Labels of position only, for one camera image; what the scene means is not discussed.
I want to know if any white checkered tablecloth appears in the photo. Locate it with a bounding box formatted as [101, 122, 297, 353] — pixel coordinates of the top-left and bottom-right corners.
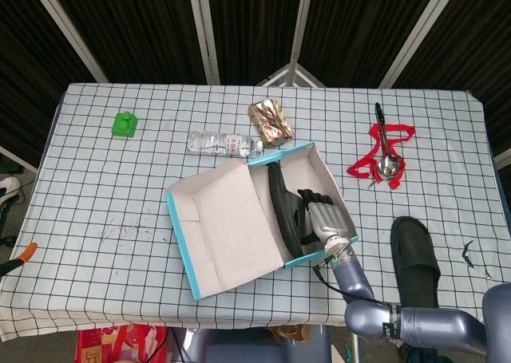
[0, 82, 511, 342]

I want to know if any black folding screen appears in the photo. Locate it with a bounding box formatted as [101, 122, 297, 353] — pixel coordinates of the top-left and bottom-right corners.
[0, 0, 511, 168]

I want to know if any white shoe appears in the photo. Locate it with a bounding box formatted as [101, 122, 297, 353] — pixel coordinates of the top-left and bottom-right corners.
[0, 176, 21, 199]

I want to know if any white screen frame post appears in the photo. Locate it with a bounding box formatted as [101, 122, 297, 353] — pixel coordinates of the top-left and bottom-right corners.
[289, 0, 316, 85]
[378, 0, 464, 89]
[186, 0, 221, 85]
[26, 0, 109, 84]

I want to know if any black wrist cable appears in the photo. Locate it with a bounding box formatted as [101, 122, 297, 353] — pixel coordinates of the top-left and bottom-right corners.
[312, 261, 390, 306]

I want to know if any white triangular metal stand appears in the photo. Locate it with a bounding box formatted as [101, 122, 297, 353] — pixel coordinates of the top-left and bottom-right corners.
[255, 63, 327, 88]

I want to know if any red printed gift bag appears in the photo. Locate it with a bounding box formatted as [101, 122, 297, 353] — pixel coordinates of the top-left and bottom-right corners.
[76, 325, 169, 363]

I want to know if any metal spoon black handle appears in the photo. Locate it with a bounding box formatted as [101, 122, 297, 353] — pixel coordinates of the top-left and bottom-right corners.
[374, 102, 402, 178]

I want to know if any green toy block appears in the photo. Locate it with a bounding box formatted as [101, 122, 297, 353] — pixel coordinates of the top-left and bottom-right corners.
[111, 111, 139, 139]

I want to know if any clear plastic water bottle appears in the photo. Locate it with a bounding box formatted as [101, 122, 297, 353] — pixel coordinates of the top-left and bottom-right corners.
[187, 130, 264, 159]

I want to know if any black slipper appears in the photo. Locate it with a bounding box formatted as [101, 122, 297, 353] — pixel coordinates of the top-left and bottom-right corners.
[390, 215, 442, 309]
[267, 161, 311, 258]

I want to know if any white metal floor bar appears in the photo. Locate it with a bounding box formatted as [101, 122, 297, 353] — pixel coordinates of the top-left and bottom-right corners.
[493, 147, 511, 169]
[0, 145, 39, 176]

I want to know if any light blue shoe box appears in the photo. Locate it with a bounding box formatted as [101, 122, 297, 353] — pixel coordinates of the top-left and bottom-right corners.
[164, 140, 358, 300]

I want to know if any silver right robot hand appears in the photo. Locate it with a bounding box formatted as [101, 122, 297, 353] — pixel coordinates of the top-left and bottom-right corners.
[297, 187, 352, 247]

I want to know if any red ribbon strap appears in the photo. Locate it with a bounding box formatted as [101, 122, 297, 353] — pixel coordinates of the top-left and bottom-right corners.
[346, 123, 416, 191]

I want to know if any crumpled gold snack wrapper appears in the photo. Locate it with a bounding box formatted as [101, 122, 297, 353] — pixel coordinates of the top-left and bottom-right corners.
[248, 98, 295, 150]

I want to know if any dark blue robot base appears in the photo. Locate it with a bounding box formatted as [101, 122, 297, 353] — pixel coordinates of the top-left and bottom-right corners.
[171, 325, 332, 363]

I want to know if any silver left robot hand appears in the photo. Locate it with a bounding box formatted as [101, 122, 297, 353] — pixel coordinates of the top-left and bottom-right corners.
[0, 195, 38, 277]

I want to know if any dark blue fabric bundle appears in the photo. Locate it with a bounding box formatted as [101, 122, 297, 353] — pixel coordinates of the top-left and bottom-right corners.
[401, 341, 450, 363]

